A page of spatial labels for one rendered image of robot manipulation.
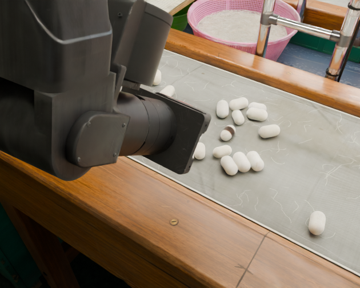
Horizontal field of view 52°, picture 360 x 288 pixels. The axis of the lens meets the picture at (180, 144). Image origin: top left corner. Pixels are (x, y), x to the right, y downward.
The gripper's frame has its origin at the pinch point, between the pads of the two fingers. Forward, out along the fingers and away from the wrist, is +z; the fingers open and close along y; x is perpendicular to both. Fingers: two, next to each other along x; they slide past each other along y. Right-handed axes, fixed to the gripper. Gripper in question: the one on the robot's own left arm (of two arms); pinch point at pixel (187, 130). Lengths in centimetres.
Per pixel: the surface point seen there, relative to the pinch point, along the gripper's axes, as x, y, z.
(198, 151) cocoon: 3.9, 1.7, 11.0
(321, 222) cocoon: 5.1, -18.5, 9.1
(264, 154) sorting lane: 0.9, -6.8, 17.2
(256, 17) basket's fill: -27, 15, 52
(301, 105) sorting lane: -8.9, -7.3, 28.9
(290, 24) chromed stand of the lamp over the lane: -22.1, 0.5, 28.9
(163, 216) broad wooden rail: 11.8, -1.0, 0.3
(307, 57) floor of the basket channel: -22, 0, 54
